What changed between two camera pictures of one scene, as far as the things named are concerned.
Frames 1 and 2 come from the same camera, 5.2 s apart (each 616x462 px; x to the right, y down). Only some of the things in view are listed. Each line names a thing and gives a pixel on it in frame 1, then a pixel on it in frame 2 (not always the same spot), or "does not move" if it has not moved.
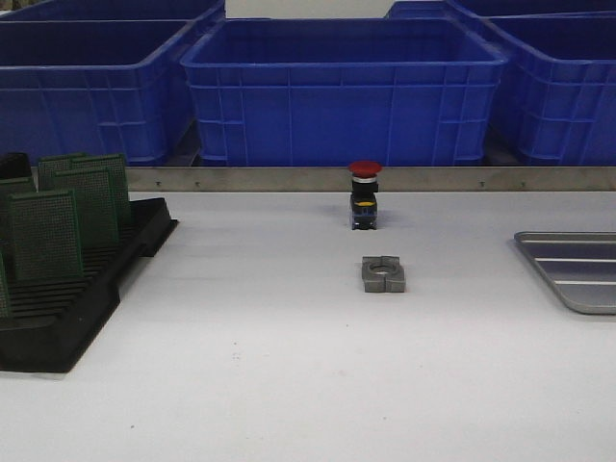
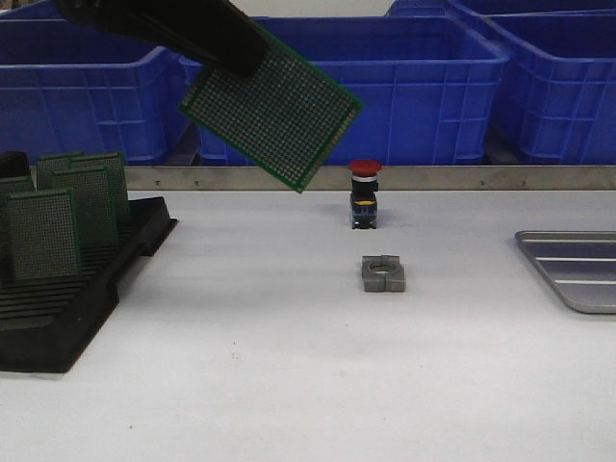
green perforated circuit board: x=4 y=307 to x=285 y=119
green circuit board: x=46 y=236 does not move
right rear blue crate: x=462 y=9 does not move
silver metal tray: x=579 y=265 does not move
